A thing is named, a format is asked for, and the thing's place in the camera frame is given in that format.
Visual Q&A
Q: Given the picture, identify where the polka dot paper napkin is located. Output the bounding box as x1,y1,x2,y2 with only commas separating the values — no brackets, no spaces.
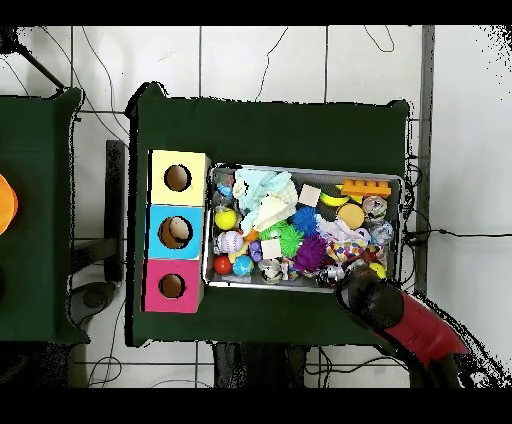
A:
315,215,371,261

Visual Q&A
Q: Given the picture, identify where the wooden three-hole box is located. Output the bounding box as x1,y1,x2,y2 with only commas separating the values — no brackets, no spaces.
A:
141,149,211,314

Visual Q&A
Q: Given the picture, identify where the shallow mesh bin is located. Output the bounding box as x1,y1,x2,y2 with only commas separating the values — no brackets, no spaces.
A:
201,161,404,295

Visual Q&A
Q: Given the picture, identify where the pale yellow muslin cloth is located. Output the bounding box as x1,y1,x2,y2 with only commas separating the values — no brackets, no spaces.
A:
253,190,299,233

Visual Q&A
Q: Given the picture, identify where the teal muslin cloth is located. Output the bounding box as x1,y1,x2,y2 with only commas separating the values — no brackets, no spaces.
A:
232,168,293,233

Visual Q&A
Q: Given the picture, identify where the green spiky ball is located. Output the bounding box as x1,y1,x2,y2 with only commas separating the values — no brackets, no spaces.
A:
279,225,305,258
258,220,289,241

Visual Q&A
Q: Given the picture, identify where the white baseball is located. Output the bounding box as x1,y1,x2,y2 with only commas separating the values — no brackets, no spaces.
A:
217,230,245,254

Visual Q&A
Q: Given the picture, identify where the blue spiky ball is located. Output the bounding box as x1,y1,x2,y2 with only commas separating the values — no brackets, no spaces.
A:
290,205,320,237

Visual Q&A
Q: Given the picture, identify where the purple knobbly toy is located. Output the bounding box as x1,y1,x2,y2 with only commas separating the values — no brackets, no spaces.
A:
293,233,329,273

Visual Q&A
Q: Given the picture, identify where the dark green table cloth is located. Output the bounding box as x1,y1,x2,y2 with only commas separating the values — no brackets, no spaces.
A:
125,81,411,355

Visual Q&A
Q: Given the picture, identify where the orange foam disc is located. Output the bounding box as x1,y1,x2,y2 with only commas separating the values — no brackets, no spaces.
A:
336,202,366,230

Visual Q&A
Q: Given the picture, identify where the orange toy brick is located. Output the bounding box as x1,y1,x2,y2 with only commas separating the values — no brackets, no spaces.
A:
340,178,392,198

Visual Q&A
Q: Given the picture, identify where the black upright panel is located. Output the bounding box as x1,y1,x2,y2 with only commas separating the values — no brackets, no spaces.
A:
104,139,126,283

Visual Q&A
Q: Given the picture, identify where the dark green side-table cloth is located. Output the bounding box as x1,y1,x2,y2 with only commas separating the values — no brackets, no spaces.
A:
0,87,91,346

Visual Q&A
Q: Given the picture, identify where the orange round object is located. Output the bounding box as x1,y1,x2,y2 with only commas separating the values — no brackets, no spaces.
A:
0,173,20,237

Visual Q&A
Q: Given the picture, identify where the black cable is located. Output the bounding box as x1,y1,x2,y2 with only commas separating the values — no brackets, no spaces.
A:
403,228,512,242

